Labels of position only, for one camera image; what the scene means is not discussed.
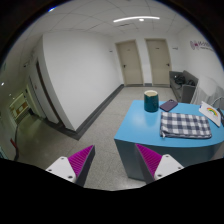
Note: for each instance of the white draped cover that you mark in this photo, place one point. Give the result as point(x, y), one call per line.
point(210, 92)

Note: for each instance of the blue checkered folded towel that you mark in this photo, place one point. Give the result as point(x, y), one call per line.
point(177, 125)

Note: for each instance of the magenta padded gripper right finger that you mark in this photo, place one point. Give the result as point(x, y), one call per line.
point(155, 166)

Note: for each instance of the beige door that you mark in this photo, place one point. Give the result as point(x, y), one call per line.
point(130, 63)
point(160, 61)

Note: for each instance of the white card with rainbow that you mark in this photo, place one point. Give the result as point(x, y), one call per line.
point(211, 113)

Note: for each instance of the wall logo sign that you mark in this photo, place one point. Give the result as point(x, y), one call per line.
point(197, 45)

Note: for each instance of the left beige door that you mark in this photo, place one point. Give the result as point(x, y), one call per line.
point(130, 63)

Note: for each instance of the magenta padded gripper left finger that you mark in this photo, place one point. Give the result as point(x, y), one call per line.
point(74, 168)

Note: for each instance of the long ceiling light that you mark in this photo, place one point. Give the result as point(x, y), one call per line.
point(141, 18)

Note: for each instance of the black bag on sofa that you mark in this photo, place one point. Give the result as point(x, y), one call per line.
point(180, 80)

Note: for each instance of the dark green cylindrical mug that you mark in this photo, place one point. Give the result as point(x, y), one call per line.
point(151, 101)

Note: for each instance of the right beige door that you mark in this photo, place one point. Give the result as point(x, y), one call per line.
point(160, 61)

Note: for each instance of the grey sofa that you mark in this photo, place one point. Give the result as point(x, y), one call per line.
point(185, 92)

